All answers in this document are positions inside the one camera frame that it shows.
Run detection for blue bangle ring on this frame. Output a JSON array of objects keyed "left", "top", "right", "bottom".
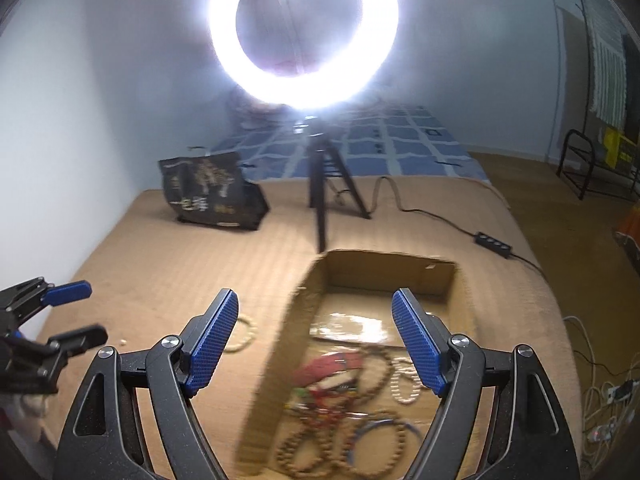
[{"left": 347, "top": 417, "right": 422, "bottom": 466}]

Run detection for black clothes rack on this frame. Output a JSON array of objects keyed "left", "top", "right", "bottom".
[{"left": 555, "top": 0, "right": 639, "bottom": 202}]

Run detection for black snack bag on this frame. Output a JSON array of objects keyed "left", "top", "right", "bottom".
[{"left": 158, "top": 152, "right": 270, "bottom": 231}]

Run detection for black power cable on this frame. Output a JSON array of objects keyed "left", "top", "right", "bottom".
[{"left": 326, "top": 174, "right": 547, "bottom": 273}]

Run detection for white power strip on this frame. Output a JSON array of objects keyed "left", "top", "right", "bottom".
[{"left": 581, "top": 378, "right": 640, "bottom": 443}]

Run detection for yellow box on rack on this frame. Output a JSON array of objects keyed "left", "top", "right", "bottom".
[{"left": 603, "top": 128, "right": 638, "bottom": 174}]

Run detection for white ring light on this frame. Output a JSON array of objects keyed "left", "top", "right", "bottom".
[{"left": 206, "top": 0, "right": 399, "bottom": 112}]

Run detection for black tripod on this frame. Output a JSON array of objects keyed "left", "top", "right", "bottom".
[{"left": 296, "top": 116, "right": 371, "bottom": 254}]

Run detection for cardboard box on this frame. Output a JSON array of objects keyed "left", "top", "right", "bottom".
[{"left": 234, "top": 250, "right": 476, "bottom": 479}]

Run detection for yellow bead bracelet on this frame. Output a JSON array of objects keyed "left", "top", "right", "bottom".
[{"left": 226, "top": 314, "right": 260, "bottom": 354}]

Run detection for white pearl necklace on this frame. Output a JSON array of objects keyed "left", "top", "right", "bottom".
[{"left": 389, "top": 356, "right": 426, "bottom": 404}]

